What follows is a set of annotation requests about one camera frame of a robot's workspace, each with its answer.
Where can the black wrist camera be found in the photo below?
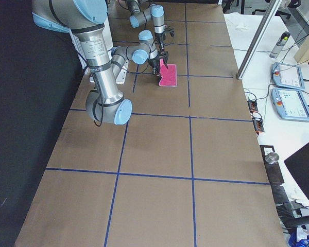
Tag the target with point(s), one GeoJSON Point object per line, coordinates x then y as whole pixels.
{"type": "Point", "coordinates": [169, 30]}

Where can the near orange black connector box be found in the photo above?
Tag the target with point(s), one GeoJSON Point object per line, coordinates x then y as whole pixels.
{"type": "Point", "coordinates": [258, 125]}

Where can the black metal block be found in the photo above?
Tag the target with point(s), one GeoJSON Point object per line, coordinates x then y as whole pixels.
{"type": "Point", "coordinates": [274, 173]}

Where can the brown paper table cover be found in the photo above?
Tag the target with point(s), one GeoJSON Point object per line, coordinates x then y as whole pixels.
{"type": "Point", "coordinates": [186, 170]}

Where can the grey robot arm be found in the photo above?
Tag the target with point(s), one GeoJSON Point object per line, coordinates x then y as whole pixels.
{"type": "Point", "coordinates": [154, 13]}
{"type": "Point", "coordinates": [86, 20]}

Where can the aluminium frame post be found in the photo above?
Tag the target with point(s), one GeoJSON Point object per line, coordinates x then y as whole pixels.
{"type": "Point", "coordinates": [265, 21]}

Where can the far teach pendant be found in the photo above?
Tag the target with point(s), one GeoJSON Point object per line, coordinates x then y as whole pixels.
{"type": "Point", "coordinates": [287, 76]}

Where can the far orange black connector box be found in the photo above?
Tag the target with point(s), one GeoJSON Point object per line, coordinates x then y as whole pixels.
{"type": "Point", "coordinates": [252, 105]}

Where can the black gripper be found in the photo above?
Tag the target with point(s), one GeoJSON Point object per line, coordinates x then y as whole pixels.
{"type": "Point", "coordinates": [153, 63]}
{"type": "Point", "coordinates": [159, 38]}

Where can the white crumpled cloth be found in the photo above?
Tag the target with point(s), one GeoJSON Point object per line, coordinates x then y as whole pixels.
{"type": "Point", "coordinates": [236, 21]}

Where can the black computer monitor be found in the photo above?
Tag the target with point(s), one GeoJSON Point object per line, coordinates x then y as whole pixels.
{"type": "Point", "coordinates": [298, 166]}

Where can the orange black connector box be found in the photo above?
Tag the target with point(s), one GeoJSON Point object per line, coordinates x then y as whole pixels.
{"type": "Point", "coordinates": [252, 105]}
{"type": "Point", "coordinates": [258, 125]}

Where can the small metal cup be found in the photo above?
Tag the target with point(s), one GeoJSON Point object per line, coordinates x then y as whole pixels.
{"type": "Point", "coordinates": [271, 158]}

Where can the teach pendant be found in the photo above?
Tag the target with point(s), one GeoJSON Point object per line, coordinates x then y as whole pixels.
{"type": "Point", "coordinates": [290, 104]}
{"type": "Point", "coordinates": [287, 76]}

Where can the near teach pendant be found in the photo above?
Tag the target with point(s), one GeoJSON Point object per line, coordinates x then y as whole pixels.
{"type": "Point", "coordinates": [290, 104]}

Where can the pink square towel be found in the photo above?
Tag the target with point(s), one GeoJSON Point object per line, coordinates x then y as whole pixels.
{"type": "Point", "coordinates": [168, 75]}

